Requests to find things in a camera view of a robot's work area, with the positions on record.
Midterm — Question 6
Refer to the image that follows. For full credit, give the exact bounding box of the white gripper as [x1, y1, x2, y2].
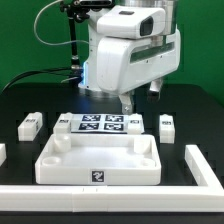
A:
[97, 30, 180, 114]

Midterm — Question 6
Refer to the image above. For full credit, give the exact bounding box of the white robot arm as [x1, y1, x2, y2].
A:
[79, 0, 181, 114]

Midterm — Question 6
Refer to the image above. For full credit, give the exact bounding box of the white L-shaped corner fence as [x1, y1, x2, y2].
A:
[0, 145, 224, 212]

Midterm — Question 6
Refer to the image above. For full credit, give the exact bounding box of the grey looped cable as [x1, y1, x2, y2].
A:
[33, 0, 90, 47]

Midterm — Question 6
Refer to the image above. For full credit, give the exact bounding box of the white block at left edge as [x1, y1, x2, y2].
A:
[0, 143, 7, 166]

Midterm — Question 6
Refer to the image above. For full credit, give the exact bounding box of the black camera stand pole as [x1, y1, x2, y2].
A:
[60, 0, 115, 85]

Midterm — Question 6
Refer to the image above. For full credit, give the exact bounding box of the white desk top tray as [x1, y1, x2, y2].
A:
[35, 134, 161, 186]

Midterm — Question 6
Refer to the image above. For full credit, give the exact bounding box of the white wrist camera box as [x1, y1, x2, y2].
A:
[97, 6, 166, 39]

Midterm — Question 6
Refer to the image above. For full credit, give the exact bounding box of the white marker tag plate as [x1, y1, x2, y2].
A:
[68, 113, 146, 135]

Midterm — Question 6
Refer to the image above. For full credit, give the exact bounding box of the black cable bundle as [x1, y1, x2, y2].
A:
[0, 67, 83, 94]

